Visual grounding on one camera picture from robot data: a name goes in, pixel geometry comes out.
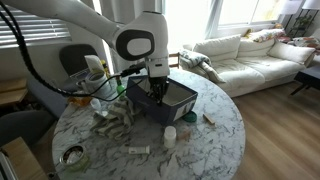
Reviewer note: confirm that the green sauce bottle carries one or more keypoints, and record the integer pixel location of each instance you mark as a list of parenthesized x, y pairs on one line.
[(120, 88)]

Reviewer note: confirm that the wooden chair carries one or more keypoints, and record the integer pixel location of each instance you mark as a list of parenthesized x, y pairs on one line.
[(170, 60)]

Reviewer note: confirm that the white pill bottle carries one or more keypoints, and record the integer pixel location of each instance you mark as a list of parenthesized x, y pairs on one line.
[(169, 137)]

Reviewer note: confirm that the white squeeze tube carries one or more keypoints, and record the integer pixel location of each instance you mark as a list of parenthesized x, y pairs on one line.
[(139, 150)]

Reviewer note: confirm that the wooden desk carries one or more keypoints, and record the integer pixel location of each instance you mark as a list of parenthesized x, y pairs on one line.
[(23, 161)]

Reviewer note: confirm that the metal bowl with foil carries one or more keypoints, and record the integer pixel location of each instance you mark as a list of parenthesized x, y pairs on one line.
[(74, 158)]

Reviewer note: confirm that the dark coffee table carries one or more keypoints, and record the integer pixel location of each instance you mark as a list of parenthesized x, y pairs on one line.
[(309, 77)]

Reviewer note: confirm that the small wooden block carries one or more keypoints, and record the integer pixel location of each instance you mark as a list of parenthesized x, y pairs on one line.
[(184, 135)]

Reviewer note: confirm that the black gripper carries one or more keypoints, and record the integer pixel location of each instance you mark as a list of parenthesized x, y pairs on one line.
[(158, 88)]

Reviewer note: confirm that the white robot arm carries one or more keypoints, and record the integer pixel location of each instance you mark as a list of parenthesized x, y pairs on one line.
[(146, 37)]

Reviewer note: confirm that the orange torn snack bag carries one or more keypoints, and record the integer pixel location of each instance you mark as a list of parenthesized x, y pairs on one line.
[(80, 101)]

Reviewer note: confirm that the dark office chair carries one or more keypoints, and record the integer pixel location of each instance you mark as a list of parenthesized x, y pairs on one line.
[(72, 58)]

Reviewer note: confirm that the wooden block on table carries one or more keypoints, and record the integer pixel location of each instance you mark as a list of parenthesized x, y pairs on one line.
[(209, 119)]

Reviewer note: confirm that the folded grey blanket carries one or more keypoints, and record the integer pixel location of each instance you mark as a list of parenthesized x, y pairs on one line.
[(200, 64)]

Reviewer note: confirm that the white sofa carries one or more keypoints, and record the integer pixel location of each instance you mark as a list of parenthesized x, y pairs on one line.
[(249, 65)]

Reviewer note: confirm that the white measuring scoop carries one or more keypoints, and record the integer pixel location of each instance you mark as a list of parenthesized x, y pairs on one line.
[(96, 105)]

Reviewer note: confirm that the green round lid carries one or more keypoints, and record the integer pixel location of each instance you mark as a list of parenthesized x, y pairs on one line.
[(190, 117)]

